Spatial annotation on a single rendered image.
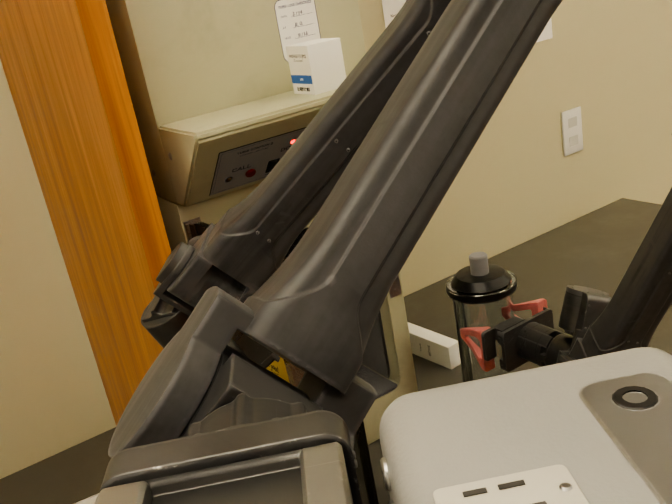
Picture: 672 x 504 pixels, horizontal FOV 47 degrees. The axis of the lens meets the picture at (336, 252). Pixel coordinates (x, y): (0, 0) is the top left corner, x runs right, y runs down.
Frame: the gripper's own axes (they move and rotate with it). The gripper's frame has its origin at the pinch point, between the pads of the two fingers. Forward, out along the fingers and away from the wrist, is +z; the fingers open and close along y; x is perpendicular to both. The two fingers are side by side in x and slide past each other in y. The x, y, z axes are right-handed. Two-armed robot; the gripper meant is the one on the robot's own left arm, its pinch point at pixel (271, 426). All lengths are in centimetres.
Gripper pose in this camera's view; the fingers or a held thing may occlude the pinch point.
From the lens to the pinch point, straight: 86.4
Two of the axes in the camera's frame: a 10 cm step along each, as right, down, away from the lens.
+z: 4.8, 7.1, 5.1
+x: 5.1, 2.5, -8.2
